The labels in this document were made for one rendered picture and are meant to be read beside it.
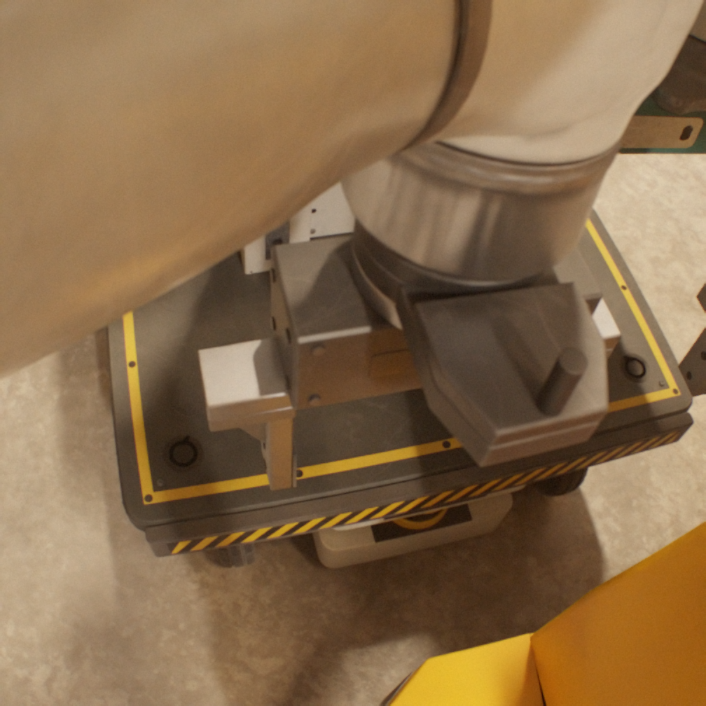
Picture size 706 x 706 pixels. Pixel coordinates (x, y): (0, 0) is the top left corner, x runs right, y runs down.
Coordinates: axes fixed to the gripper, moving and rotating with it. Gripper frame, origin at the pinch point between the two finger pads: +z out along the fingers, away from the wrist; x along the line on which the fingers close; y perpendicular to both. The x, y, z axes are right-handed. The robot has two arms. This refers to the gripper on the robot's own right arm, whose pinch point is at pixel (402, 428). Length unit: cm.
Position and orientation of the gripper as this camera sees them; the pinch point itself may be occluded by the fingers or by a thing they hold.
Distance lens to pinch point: 40.6
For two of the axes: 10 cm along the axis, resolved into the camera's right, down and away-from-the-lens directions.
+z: -0.7, 5.4, 8.4
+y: -2.4, -8.3, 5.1
